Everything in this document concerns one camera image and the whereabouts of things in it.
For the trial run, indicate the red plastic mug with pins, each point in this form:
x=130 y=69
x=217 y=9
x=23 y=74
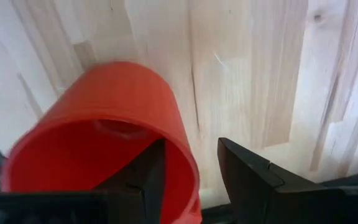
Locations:
x=120 y=93

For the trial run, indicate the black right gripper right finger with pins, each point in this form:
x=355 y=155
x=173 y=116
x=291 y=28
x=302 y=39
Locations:
x=253 y=193

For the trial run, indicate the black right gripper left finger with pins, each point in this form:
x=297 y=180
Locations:
x=148 y=186

